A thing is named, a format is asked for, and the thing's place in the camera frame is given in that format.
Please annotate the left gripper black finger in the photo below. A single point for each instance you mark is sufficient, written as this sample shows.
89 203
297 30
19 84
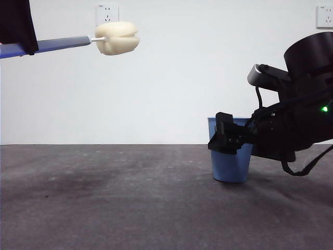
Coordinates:
18 23

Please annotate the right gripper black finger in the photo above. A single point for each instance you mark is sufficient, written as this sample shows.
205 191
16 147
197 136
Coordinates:
226 140

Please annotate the blue ribbed plastic cup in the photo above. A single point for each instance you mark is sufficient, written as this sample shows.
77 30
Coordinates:
230 166

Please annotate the cup brush with cream sponge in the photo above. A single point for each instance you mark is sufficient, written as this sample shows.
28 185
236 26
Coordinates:
117 39

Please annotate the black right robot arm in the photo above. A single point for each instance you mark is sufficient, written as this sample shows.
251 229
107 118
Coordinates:
307 65

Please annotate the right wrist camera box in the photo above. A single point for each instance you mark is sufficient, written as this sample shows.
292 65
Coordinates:
268 76

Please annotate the white wall socket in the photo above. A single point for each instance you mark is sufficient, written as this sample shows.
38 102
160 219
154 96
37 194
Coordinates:
108 11
325 17

